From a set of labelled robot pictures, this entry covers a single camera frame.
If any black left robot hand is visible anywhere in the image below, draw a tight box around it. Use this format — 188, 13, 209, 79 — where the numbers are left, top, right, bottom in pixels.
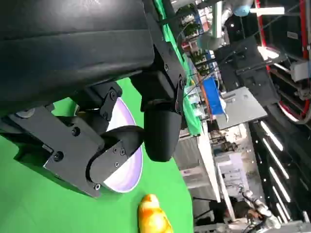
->
0, 0, 188, 199

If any orange toy bread roll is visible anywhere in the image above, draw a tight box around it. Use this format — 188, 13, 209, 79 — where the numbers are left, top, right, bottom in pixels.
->
138, 193, 174, 233

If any lilac plate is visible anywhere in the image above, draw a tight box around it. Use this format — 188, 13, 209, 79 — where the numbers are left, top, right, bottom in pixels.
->
101, 96, 144, 194

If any blue box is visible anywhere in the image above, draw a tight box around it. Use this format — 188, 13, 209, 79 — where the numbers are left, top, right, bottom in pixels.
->
202, 77, 226, 115

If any green cloth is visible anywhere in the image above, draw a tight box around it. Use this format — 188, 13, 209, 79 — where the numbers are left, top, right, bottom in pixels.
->
0, 0, 204, 233

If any white workshop desk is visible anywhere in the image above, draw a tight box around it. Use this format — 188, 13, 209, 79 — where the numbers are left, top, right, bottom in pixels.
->
198, 120, 236, 221

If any grey metal plate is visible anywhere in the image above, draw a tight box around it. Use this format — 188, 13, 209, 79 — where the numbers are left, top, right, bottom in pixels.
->
217, 86, 269, 130

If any red framed machine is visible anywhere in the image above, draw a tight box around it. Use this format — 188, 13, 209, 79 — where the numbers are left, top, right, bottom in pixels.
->
254, 0, 311, 125

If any black cabinet with light strips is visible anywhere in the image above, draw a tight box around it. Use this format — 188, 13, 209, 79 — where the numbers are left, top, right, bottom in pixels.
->
249, 117, 311, 223

